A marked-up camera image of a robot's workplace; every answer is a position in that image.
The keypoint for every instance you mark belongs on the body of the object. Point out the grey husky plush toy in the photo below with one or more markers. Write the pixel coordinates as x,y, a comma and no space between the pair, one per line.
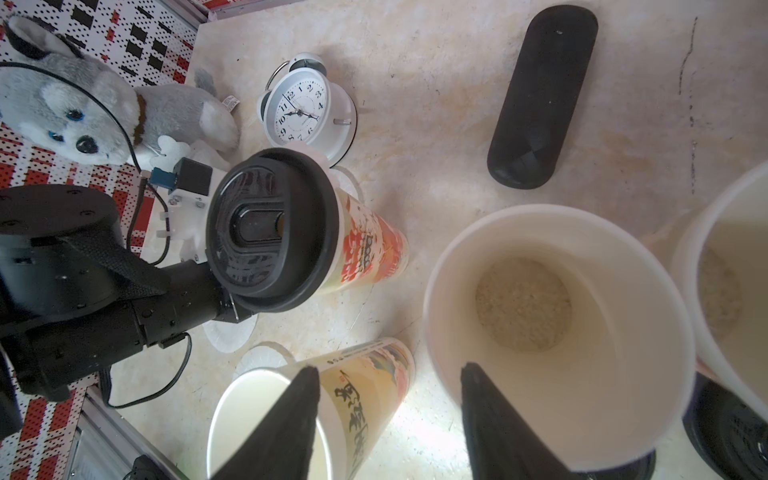
82,110

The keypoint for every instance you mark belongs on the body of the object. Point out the white twin-bell alarm clock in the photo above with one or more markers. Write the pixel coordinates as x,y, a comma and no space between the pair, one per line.
301,105

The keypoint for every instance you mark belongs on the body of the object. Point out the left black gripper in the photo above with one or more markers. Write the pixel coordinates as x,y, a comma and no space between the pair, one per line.
75,300

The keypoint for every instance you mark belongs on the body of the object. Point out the paper cup red flowers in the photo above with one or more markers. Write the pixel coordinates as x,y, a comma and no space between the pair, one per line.
719,265

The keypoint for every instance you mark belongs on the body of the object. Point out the translucent paper disc front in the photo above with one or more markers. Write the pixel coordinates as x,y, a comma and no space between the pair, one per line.
267,354

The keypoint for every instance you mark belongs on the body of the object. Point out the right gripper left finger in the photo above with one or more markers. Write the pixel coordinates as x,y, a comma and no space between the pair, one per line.
281,446

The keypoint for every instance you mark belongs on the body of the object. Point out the middle tall paper cup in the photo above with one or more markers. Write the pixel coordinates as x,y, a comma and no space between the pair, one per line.
577,324

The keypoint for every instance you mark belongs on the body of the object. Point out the black glasses case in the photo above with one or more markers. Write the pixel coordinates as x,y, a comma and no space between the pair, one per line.
542,96

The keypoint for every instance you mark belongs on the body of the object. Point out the translucent paper disc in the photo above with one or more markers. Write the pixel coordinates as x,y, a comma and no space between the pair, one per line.
229,337
267,354
347,182

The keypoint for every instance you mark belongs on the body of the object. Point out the black cup lid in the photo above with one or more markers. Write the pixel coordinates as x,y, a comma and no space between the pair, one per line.
641,469
272,230
725,432

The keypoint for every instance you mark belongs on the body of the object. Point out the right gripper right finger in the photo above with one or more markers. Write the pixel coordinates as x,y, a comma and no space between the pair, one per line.
500,443

